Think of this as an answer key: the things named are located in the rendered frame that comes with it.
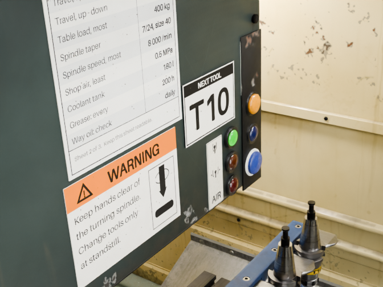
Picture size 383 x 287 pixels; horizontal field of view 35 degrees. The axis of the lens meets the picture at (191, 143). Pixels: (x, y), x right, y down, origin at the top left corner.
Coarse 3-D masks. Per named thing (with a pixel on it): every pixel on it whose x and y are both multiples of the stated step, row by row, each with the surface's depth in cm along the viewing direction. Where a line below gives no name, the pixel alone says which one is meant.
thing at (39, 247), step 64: (0, 0) 42; (192, 0) 60; (256, 0) 70; (0, 64) 43; (192, 64) 62; (0, 128) 44; (0, 192) 45; (192, 192) 68; (0, 256) 47; (64, 256) 53; (128, 256) 60
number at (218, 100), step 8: (216, 88) 67; (224, 88) 68; (208, 96) 66; (216, 96) 67; (224, 96) 68; (208, 104) 66; (216, 104) 67; (224, 104) 69; (208, 112) 66; (216, 112) 68; (224, 112) 69; (208, 120) 67; (216, 120) 68; (208, 128) 67
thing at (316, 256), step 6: (294, 246) 124; (324, 246) 124; (294, 252) 125; (300, 252) 122; (306, 252) 122; (312, 252) 122; (318, 252) 122; (324, 252) 125; (312, 258) 122; (318, 258) 123
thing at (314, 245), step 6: (306, 216) 122; (306, 222) 121; (312, 222) 120; (306, 228) 121; (312, 228) 121; (318, 228) 122; (306, 234) 121; (312, 234) 121; (318, 234) 122; (300, 240) 123; (306, 240) 122; (312, 240) 121; (318, 240) 122; (300, 246) 123; (306, 246) 122; (312, 246) 122; (318, 246) 122
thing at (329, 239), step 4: (320, 232) 130; (324, 232) 130; (328, 232) 130; (320, 236) 128; (324, 236) 128; (328, 236) 128; (332, 236) 128; (336, 236) 129; (324, 240) 127; (328, 240) 127; (332, 240) 127; (336, 240) 127; (328, 244) 126; (332, 244) 126
